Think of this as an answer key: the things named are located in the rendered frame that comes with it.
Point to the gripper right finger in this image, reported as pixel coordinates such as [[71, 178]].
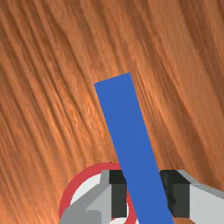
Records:
[[192, 201]]

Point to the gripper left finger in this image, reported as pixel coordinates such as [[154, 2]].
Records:
[[99, 201]]

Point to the long blue stick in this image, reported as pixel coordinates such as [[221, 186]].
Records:
[[128, 128]]

